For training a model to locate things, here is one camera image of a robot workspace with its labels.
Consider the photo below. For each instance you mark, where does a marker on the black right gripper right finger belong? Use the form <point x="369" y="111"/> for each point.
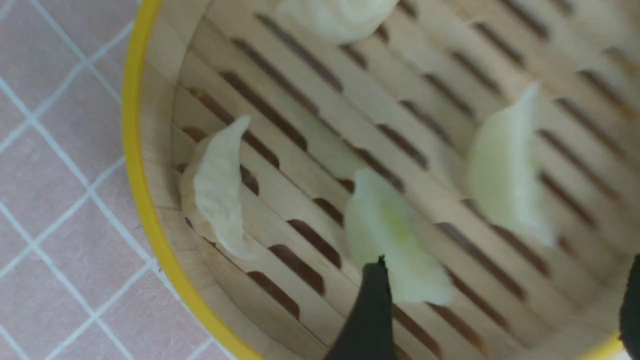
<point x="629" y="313"/>

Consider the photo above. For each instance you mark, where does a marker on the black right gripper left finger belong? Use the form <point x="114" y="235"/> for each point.
<point x="368" y="331"/>

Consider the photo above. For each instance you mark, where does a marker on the greenish dumpling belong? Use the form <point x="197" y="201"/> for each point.
<point x="503" y="170"/>
<point x="378" y="224"/>

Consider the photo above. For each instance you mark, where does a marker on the pale dumpling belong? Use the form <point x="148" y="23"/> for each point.
<point x="337" y="22"/>
<point x="211" y="191"/>

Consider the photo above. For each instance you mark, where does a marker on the yellow-rimmed bamboo steamer tray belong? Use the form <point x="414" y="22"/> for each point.
<point x="404" y="102"/>

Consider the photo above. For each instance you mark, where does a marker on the pink checked tablecloth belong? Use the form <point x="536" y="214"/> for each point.
<point x="79" y="280"/>

